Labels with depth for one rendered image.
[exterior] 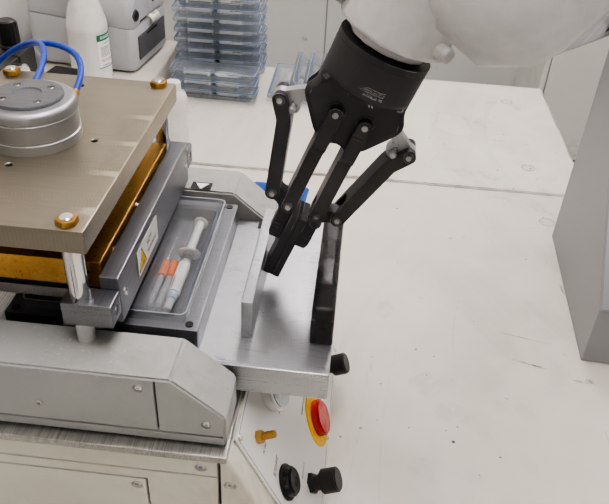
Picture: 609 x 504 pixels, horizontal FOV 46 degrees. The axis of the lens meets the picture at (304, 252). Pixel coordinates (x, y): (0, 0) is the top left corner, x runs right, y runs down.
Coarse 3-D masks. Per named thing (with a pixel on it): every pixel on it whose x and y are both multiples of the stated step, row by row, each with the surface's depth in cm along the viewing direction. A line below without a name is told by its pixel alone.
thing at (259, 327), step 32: (256, 224) 77; (256, 256) 66; (224, 288) 68; (256, 288) 62; (288, 288) 68; (224, 320) 64; (256, 320) 64; (288, 320) 65; (224, 352) 61; (256, 352) 61; (288, 352) 61; (320, 352) 62; (256, 384) 61; (288, 384) 60; (320, 384) 60
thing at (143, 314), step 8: (224, 200) 74; (224, 208) 74; (216, 224) 71; (216, 232) 70; (208, 248) 67; (208, 256) 67; (200, 272) 64; (200, 280) 64; (192, 296) 62; (128, 312) 60; (136, 312) 60; (144, 312) 60; (152, 312) 60; (160, 312) 60; (184, 312) 60; (160, 320) 60; (168, 320) 60; (176, 320) 60; (184, 320) 60
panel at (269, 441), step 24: (240, 408) 62; (264, 408) 66; (288, 408) 72; (240, 432) 60; (264, 432) 63; (288, 432) 70; (312, 432) 76; (264, 456) 64; (288, 456) 69; (312, 456) 75; (264, 480) 62
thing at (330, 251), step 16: (336, 240) 68; (320, 256) 67; (336, 256) 66; (320, 272) 64; (336, 272) 64; (320, 288) 62; (336, 288) 63; (320, 304) 61; (320, 320) 61; (320, 336) 62
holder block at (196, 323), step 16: (224, 224) 72; (224, 240) 70; (224, 256) 70; (208, 272) 66; (208, 288) 64; (16, 304) 61; (192, 304) 62; (208, 304) 63; (16, 320) 61; (32, 320) 60; (48, 320) 60; (128, 320) 60; (144, 320) 60; (192, 320) 60; (176, 336) 60; (192, 336) 60
